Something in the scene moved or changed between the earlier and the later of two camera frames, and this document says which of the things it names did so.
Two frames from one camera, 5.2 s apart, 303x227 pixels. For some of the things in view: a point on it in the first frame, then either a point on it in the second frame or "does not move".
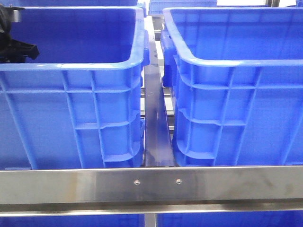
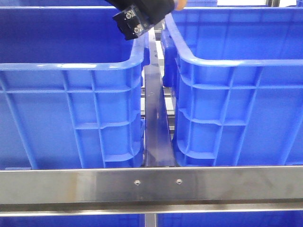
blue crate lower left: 102,220 does not move
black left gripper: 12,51 → 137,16
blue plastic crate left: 79,104 does not move
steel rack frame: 161,188 does not move
